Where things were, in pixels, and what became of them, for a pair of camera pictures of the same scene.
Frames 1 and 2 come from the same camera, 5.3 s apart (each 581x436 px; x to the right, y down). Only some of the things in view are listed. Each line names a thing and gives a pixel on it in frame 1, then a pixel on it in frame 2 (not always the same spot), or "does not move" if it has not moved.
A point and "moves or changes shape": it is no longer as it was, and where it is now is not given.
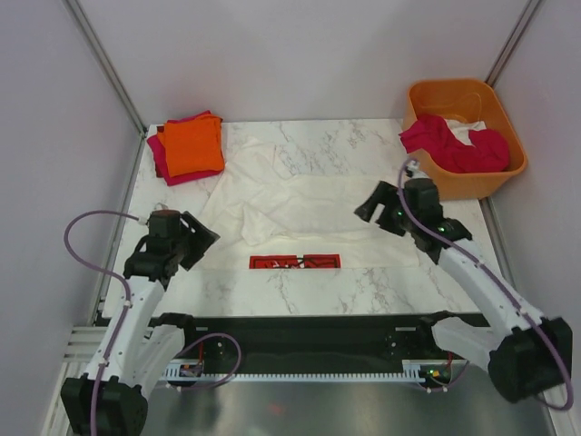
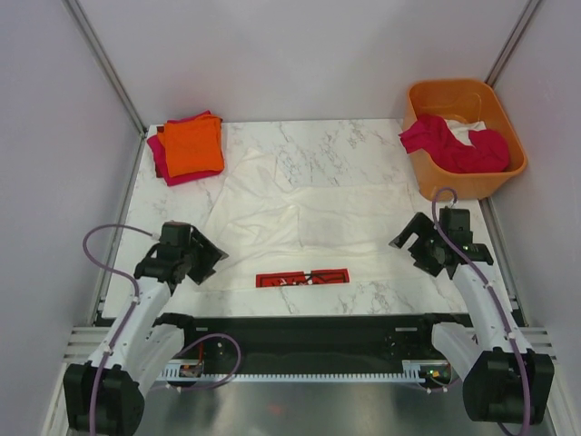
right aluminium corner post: [527, 15] does not move
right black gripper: [385, 193] → [423, 226]
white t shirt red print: [259, 217] moves or changes shape
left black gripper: [202, 240] → [210, 253]
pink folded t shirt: [159, 155] does not move
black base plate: [301, 337] does not move
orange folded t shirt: [193, 145] does not move
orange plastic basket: [463, 100] does not move
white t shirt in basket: [462, 130] does not move
